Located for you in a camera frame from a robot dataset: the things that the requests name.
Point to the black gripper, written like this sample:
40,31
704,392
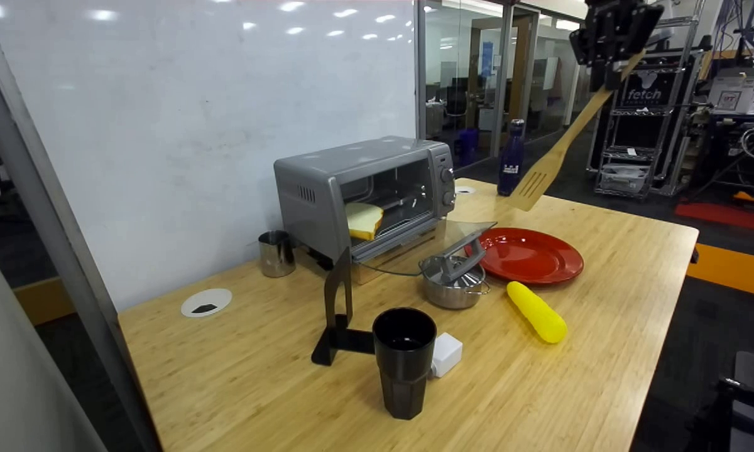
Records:
623,20

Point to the wooden slotted spatula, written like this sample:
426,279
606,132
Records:
553,158

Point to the white bread slice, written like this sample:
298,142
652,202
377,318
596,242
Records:
366,221

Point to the silver toaster oven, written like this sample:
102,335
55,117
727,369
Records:
310,197

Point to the dark blue water bottle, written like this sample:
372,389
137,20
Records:
510,164

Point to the red plate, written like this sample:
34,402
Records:
530,254

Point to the yellow toy corn cob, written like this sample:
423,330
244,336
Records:
539,315

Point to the small steel pot with lid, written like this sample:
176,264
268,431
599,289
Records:
448,296

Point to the small white block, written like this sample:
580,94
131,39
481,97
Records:
448,353

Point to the black metal bookend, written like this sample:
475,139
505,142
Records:
338,291

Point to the black plastic tumbler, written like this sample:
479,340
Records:
406,367

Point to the small steel cup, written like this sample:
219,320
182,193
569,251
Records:
278,254

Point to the framed whiteboard panel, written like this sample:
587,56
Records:
141,125

